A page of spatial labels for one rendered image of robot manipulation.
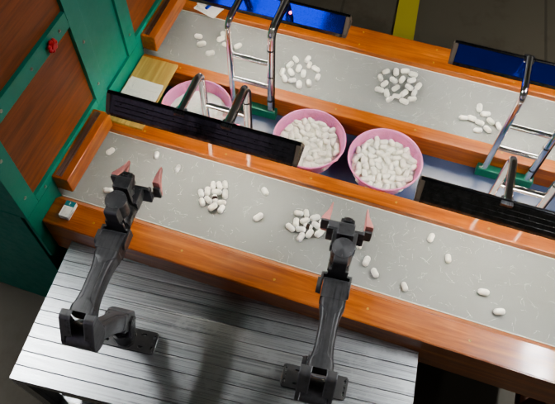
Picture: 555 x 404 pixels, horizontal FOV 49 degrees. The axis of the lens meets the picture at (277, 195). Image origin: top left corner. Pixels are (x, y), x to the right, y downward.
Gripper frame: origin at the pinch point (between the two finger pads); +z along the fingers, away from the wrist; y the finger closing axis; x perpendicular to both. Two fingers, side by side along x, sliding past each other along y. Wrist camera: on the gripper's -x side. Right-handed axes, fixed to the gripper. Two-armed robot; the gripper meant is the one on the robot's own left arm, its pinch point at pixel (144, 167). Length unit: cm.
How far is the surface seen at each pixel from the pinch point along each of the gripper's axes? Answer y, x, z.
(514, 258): -116, 33, 15
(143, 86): 24, 29, 53
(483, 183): -106, 39, 46
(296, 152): -41.8, -2.1, 14.0
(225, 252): -24.3, 30.8, -6.4
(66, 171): 32.6, 21.2, 5.4
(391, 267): -77, 33, 2
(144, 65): 28, 29, 63
